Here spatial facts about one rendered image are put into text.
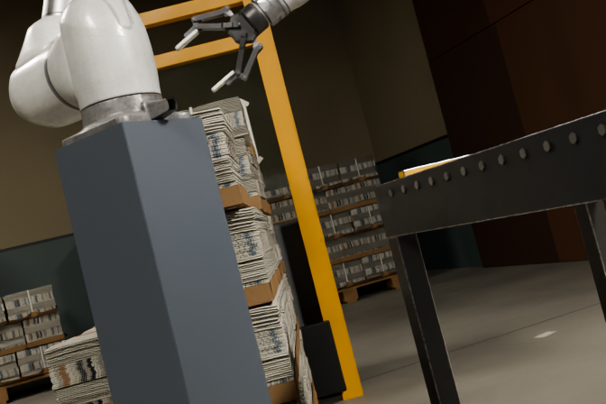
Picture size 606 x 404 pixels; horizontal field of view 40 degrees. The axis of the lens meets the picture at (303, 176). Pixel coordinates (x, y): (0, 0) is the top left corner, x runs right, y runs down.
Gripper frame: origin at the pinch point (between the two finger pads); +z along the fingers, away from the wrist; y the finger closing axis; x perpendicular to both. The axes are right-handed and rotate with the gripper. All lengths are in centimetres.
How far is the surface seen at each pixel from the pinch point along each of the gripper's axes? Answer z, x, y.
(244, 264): 22, -11, 44
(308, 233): 5, 159, 50
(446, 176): -20, -47, 57
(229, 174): 11.2, -14.1, 26.5
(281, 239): 16, 173, 44
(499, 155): -26, -65, 59
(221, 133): 6.5, -13.9, 18.3
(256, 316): 28, -10, 55
